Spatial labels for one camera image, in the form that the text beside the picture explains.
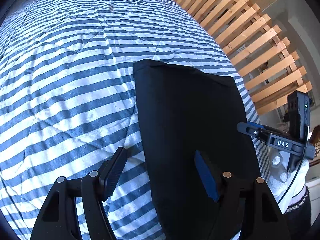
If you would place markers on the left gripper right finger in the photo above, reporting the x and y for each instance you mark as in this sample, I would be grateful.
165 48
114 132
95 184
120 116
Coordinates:
204 168

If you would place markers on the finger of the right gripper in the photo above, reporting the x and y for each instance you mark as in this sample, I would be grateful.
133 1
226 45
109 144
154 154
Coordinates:
256 133
255 125

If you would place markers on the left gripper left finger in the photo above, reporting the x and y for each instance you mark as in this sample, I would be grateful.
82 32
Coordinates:
110 172

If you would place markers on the dark navy garment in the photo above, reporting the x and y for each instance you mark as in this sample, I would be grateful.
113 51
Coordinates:
182 110

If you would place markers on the white gloved right hand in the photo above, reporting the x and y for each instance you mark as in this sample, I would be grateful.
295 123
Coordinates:
288 188

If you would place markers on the blue white striped bed quilt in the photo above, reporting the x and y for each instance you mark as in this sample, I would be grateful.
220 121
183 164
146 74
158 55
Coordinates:
68 98

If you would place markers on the wooden slatted bed rail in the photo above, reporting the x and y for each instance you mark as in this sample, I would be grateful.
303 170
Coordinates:
255 48

